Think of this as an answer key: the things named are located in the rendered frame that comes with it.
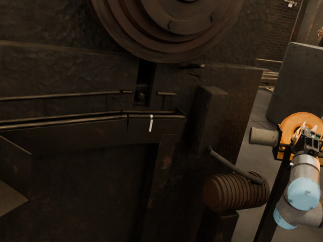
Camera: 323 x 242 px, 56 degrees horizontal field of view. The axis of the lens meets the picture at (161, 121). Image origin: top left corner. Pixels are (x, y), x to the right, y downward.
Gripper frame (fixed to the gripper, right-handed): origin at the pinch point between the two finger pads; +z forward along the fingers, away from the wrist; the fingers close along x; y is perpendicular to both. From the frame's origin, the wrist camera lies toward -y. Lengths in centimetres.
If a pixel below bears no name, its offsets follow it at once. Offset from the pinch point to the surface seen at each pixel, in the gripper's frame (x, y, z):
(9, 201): 60, 5, -70
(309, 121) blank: -0.2, 3.1, 1.3
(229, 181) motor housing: 17.8, -14.5, -22.1
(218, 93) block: 31.0, 8.5, -8.4
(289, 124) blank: 5.5, 1.0, -1.1
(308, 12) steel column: -18, -66, 414
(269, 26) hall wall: 33, -217, 788
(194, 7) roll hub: 42, 37, -19
